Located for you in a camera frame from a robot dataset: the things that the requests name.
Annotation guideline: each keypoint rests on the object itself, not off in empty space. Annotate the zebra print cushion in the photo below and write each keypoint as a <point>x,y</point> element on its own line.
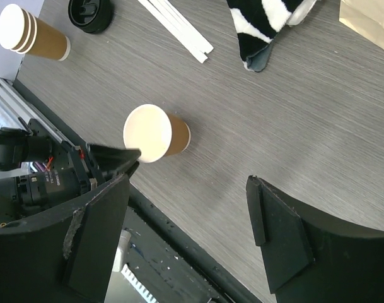
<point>258,22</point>

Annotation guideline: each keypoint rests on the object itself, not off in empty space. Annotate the cream paper bag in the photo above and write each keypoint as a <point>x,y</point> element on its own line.
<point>365,17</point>

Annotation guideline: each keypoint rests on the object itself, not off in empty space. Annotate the white slotted cable duct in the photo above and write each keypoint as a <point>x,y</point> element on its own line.
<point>137,285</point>

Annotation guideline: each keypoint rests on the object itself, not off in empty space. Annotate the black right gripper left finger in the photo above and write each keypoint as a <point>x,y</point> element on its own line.
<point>66,253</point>

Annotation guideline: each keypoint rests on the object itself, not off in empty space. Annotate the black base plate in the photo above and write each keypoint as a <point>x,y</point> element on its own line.
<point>169,263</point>

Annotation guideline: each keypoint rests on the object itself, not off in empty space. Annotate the white paper straw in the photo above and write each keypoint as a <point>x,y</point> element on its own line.
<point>175,32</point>
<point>185,27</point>

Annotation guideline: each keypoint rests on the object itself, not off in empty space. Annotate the black lid stack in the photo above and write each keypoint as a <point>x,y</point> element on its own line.
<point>92,17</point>

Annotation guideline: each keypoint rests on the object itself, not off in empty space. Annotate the single brown paper cup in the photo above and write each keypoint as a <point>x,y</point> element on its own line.
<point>155,132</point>

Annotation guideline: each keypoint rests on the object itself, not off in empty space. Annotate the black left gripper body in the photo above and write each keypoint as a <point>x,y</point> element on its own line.
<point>70,170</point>

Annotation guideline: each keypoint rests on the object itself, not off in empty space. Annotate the brown paper cups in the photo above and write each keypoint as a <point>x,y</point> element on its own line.
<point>23,33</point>

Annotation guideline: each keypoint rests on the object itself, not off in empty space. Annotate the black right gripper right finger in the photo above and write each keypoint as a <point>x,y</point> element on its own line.
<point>310,255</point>

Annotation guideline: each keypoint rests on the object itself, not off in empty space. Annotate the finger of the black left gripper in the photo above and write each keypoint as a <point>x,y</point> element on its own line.
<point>114,161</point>

